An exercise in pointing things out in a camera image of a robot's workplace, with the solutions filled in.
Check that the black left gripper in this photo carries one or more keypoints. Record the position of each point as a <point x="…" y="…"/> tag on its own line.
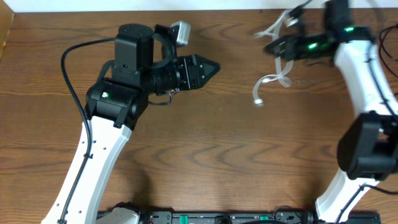
<point x="187" y="72"/>

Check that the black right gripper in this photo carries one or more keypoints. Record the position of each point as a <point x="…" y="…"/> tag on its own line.
<point x="288" y="47"/>

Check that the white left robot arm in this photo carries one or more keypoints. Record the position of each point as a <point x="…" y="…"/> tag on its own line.
<point x="145" y="62"/>

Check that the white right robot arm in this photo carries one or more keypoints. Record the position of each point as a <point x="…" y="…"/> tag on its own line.
<point x="367" y="153"/>

